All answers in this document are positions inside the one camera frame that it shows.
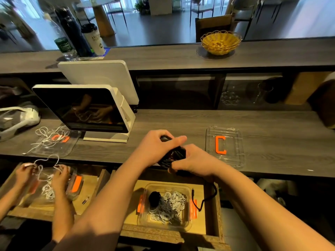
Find person's right hand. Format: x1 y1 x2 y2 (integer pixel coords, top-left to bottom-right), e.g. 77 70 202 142
170 144 226 179

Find person's left hand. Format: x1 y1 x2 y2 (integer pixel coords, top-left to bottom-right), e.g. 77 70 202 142
128 129 188 168

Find bundle of black cables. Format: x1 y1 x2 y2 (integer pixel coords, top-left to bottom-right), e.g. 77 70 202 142
157 135 218 211

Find clear lid orange handle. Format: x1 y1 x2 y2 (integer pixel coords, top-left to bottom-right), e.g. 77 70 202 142
205 125 246 168
29 127 82 157

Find black cable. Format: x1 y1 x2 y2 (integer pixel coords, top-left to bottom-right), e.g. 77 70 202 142
148 192 162 210

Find clear container drawer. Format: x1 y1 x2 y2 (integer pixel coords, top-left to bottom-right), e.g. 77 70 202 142
136 183 199 231
26 165 84 203

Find pile of cables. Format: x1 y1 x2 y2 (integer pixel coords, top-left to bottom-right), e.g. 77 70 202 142
22 125 71 156

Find person's left forearm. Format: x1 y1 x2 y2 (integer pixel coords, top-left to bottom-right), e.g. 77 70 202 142
52 157 152 251

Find person's right forearm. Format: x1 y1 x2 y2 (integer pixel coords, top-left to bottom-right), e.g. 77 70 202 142
215 165 335 251

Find another person's forearm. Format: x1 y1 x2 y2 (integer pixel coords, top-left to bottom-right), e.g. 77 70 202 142
51 190 75 244
0 183 23 221

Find wooden drawer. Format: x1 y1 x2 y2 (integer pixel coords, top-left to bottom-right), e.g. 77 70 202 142
0 163 111 225
99 170 231 251

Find pile of white containers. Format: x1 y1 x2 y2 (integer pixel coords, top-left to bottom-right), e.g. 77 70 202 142
256 177 294 207

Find white touchscreen monitor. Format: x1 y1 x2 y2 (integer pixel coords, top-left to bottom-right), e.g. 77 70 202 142
32 84 136 143

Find white customer display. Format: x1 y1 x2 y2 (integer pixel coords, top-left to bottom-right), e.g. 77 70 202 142
58 60 140 106

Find grey wooden bar counter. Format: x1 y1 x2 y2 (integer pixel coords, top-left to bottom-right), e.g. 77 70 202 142
0 37 335 75

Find blue white notebook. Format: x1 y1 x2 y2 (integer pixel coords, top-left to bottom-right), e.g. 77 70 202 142
79 48 111 60

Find yellow woven basket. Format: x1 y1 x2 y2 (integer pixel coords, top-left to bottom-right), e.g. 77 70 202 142
200 30 243 56

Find white paper coffee cup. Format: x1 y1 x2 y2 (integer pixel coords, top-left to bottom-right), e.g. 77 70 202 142
81 23 106 56

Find white headset device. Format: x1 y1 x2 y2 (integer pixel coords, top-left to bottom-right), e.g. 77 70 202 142
0 106 41 142

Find flat cardboard sheet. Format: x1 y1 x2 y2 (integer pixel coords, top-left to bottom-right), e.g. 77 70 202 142
285 72 330 106

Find brown wooden chair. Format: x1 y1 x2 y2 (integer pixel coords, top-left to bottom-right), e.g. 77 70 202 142
195 14 233 43

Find clear plastic water bottle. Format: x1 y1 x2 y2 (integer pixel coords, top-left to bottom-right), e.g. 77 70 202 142
44 14 78 61

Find black thermos bottle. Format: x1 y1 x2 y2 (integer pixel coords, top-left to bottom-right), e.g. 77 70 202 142
57 8 95 58

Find green potted plant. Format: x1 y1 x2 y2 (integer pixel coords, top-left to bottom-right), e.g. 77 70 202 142
134 0 150 15

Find black metal chair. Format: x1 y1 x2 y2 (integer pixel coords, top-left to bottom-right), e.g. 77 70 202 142
230 0 257 37
189 0 215 26
107 0 128 26

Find round wooden table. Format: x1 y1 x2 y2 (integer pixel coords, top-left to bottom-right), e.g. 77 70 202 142
77 0 117 39

